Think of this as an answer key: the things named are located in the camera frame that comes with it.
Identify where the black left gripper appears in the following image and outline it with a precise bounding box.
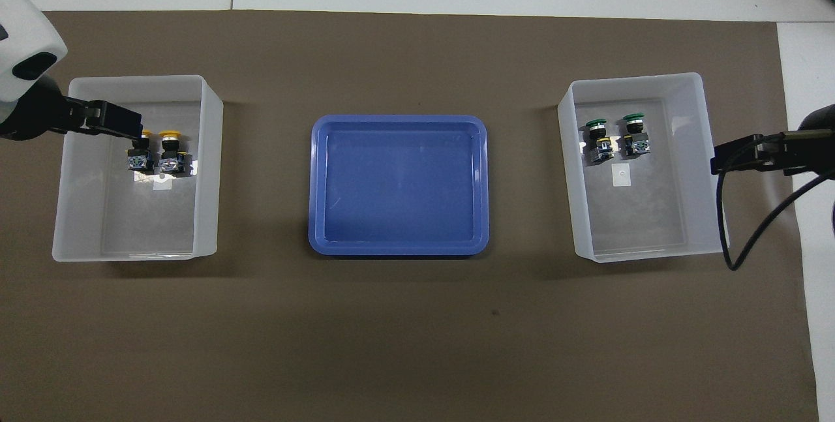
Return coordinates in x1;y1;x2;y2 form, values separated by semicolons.
0;76;144;142

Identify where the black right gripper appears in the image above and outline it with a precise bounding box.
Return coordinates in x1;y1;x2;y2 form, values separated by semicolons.
710;104;835;178

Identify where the yellow push button switch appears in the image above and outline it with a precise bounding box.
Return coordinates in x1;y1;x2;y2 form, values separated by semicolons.
159;130;190;176
127;130;155;173

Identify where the green push button switch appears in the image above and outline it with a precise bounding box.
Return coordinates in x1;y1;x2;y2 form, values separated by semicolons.
585;119;614;164
622;113;651;157

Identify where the translucent white plastic box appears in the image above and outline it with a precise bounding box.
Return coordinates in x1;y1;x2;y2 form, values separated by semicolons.
52;75;224;262
557;72;730;263

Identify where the blue plastic tray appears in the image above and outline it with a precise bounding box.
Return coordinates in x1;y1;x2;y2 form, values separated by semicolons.
308;114;491;258

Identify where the brown paper table mat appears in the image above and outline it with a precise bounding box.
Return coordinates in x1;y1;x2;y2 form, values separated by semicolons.
0;10;819;422

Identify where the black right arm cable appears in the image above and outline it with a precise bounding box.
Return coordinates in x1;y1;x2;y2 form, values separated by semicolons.
714;128;835;271

